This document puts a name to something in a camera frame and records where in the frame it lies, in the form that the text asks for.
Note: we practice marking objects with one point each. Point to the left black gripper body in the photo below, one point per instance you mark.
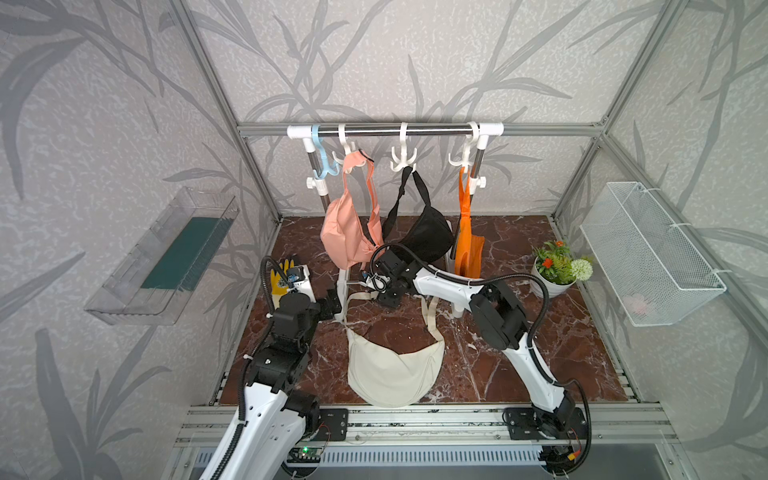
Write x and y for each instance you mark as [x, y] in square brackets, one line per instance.
[319, 310]

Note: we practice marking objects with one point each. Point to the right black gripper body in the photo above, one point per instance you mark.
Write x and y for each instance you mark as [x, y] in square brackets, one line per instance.
[389, 298]

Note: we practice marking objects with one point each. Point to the black sling bag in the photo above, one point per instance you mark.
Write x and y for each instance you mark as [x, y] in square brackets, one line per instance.
[430, 237]

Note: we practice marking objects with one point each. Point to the pink sling bag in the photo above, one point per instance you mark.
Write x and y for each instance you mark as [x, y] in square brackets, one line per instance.
[342, 233]

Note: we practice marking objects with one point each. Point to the orange sling bag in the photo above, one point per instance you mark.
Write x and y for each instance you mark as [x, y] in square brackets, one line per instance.
[469, 247]

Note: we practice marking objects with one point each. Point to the cream sling bag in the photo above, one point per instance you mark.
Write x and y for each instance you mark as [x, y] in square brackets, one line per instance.
[386, 379]

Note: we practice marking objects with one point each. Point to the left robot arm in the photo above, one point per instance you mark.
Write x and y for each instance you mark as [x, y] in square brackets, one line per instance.
[273, 416]

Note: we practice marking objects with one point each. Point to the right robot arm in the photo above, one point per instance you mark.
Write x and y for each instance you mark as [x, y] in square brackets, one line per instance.
[561, 409]

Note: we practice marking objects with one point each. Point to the white hook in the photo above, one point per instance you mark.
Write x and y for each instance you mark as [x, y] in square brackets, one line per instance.
[477, 139]
[401, 158]
[345, 147]

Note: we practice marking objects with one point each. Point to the light blue plastic hook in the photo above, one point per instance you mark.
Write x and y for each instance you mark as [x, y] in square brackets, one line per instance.
[326, 166]

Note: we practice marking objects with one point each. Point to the white hook rightmost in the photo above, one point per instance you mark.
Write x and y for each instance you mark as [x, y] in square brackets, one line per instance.
[477, 139]

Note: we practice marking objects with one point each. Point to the yellow black work glove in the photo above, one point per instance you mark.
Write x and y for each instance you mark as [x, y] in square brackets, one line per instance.
[278, 286]

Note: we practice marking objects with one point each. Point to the green lit circuit board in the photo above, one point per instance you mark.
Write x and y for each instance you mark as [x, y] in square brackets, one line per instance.
[305, 455]

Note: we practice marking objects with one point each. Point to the potted flower plant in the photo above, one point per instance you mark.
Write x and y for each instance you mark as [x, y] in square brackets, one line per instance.
[557, 269]

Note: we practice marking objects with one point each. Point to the white and chrome garment rack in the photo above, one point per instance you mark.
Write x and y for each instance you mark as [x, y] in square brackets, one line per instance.
[493, 129]

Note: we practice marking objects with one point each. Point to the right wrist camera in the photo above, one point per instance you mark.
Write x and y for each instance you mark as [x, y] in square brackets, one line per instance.
[367, 282]

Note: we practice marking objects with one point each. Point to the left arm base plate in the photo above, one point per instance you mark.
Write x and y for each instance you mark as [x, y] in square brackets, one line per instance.
[326, 425]

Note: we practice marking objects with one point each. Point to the clear plastic wall shelf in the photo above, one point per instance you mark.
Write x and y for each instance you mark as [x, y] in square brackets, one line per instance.
[154, 282]

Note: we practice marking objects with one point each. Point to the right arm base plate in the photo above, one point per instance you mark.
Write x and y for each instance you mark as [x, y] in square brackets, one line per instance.
[525, 423]

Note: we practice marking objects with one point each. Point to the white wire basket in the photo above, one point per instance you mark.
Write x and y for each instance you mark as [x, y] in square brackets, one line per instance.
[653, 267]

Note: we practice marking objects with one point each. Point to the aluminium front rail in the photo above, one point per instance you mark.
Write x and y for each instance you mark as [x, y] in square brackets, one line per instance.
[471, 424]

